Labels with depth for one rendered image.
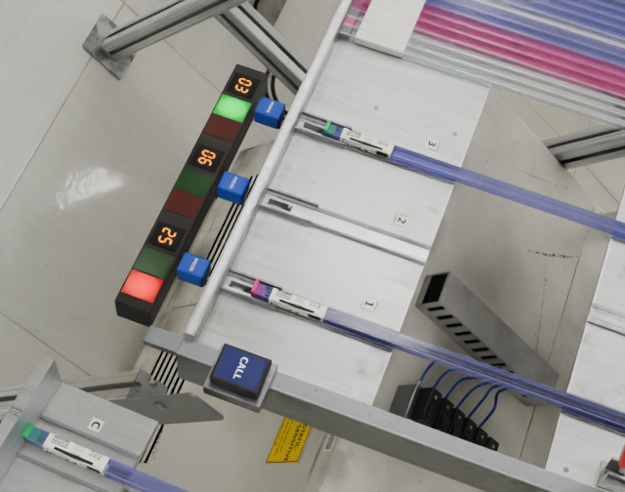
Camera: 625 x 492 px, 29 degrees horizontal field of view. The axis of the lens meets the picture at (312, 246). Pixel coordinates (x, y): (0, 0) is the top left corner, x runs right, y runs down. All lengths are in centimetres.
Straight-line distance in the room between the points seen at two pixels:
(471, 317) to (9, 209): 77
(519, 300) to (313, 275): 57
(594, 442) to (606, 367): 9
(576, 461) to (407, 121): 43
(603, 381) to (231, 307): 39
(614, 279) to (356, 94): 36
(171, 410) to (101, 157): 91
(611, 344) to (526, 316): 51
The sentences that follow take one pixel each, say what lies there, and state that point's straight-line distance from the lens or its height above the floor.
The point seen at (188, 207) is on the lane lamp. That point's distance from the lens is 135.
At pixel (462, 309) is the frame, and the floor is 66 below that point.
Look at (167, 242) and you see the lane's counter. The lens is 132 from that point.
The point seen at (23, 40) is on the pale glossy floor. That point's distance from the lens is 208.
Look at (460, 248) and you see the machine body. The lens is 172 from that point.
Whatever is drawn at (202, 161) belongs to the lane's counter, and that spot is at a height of 66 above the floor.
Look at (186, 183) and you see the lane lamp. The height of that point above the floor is 65.
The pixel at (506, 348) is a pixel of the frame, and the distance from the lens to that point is 170.
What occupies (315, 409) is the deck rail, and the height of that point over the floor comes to 81.
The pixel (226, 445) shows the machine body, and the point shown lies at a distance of 169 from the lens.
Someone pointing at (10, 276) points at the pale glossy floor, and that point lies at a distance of 198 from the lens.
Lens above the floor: 172
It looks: 46 degrees down
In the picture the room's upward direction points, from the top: 78 degrees clockwise
